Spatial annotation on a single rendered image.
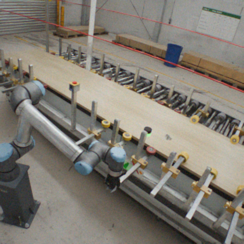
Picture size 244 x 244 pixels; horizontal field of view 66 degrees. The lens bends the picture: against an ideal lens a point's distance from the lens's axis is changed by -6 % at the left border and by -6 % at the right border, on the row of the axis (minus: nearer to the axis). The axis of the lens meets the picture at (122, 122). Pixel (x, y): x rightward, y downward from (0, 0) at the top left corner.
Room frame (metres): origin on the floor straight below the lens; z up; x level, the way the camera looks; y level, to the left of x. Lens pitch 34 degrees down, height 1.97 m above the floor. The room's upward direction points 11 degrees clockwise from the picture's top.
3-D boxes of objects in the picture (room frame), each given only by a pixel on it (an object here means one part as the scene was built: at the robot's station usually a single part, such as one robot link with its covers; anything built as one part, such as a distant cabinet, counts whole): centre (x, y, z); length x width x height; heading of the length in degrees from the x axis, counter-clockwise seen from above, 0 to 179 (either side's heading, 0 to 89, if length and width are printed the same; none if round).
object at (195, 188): (0.89, -0.61, 0.95); 0.13 x 0.06 x 0.05; 58
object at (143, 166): (1.16, -0.19, 0.85); 0.13 x 0.06 x 0.05; 58
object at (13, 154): (0.99, 0.85, 0.79); 0.17 x 0.15 x 0.18; 160
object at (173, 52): (7.02, -1.31, 0.36); 0.59 x 0.57 x 0.73; 149
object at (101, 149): (0.88, 0.10, 1.14); 0.12 x 0.12 x 0.09; 70
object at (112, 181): (0.84, -0.01, 0.97); 0.09 x 0.08 x 0.12; 148
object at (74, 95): (1.58, 0.47, 0.93); 0.05 x 0.04 x 0.45; 58
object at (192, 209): (0.86, -0.61, 0.95); 0.50 x 0.04 x 0.04; 148
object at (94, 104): (1.44, 0.25, 0.92); 0.03 x 0.03 x 0.48; 58
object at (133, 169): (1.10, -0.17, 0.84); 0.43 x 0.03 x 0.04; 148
